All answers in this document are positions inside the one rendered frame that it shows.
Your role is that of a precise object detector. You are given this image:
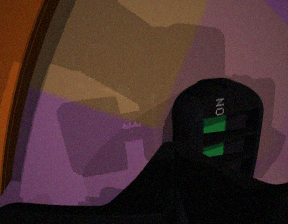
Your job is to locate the dark grey switch controller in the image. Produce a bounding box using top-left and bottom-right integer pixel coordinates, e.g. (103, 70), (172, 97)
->
(172, 77), (264, 177)

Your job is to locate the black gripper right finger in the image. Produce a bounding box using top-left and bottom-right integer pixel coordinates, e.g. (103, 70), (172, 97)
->
(172, 141), (288, 224)

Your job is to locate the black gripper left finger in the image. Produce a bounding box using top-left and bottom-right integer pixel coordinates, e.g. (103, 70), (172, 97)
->
(0, 143), (176, 224)

